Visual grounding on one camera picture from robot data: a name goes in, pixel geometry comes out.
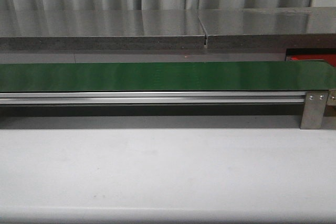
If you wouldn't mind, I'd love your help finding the grey stone countertop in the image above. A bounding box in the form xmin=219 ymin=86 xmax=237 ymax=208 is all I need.
xmin=1 ymin=7 xmax=335 ymax=64

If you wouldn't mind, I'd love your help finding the steel conveyor support leg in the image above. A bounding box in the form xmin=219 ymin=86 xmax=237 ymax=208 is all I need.
xmin=300 ymin=91 xmax=328 ymax=130

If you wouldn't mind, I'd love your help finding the green conveyor belt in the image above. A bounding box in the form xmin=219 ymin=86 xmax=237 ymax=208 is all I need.
xmin=1 ymin=61 xmax=335 ymax=92

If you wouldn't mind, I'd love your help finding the red plastic tray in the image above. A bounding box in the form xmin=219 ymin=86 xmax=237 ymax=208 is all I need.
xmin=287 ymin=54 xmax=336 ymax=67

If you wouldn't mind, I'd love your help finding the aluminium conveyor frame rail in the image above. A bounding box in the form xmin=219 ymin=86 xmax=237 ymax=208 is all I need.
xmin=1 ymin=89 xmax=335 ymax=106

